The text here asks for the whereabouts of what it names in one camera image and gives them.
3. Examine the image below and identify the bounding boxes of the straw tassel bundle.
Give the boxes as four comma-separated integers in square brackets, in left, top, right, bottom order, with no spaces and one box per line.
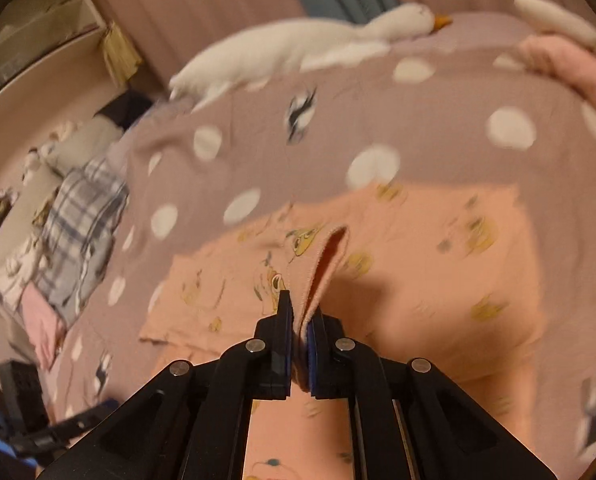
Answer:
[100,22,143,86]

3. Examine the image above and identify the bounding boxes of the grey-blue cloth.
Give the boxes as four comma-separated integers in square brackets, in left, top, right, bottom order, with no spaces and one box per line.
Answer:
[48,245,113,326]

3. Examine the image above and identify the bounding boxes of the peach cartoon print garment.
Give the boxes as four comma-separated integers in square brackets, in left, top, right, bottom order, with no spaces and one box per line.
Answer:
[138,185,546,480]

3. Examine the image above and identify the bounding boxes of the white patterned cloth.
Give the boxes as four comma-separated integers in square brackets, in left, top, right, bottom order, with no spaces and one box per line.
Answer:
[0,240,48,306]

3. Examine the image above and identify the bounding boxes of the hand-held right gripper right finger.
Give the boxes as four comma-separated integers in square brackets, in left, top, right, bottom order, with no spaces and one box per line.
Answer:
[305,310,559,480]

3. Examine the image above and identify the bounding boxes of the light pink garment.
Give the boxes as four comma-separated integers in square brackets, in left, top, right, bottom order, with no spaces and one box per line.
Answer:
[20,287,68,368]

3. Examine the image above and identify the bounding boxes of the plaid grey white cloth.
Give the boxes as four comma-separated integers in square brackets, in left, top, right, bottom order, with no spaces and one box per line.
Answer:
[40,157,131,271]

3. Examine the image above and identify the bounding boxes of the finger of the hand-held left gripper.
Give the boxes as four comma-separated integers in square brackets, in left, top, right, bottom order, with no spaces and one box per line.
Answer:
[10,400,121,458]

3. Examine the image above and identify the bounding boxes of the white shelf unit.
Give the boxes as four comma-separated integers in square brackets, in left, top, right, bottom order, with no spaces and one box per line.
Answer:
[0,0,108,111]

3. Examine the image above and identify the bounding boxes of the pink fluffy cloth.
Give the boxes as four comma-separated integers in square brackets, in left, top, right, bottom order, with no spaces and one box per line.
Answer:
[518,35,596,128]

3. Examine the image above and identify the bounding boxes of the pink curtain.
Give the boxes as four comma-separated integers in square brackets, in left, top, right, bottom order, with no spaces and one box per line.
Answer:
[85,0,529,91]

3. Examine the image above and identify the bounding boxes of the polka dot mauve blanket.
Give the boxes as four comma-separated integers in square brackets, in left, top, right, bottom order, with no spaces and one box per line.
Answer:
[42,10,596,466]

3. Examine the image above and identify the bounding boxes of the beige pillow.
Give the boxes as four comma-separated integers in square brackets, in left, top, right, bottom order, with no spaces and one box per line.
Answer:
[42,120,123,176]

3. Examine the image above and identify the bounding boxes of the cream plush toy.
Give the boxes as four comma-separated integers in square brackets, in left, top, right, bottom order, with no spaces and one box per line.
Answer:
[513,0,596,66]

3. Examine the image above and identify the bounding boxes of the dark cloth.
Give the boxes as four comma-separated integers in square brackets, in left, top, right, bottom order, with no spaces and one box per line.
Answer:
[100,91,153,128]

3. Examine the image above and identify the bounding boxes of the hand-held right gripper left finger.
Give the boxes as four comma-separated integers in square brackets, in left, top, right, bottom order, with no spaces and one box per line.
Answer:
[35,290,296,480]

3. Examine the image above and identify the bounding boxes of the white goose plush toy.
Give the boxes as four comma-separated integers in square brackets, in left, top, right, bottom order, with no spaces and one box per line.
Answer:
[169,2,453,111]

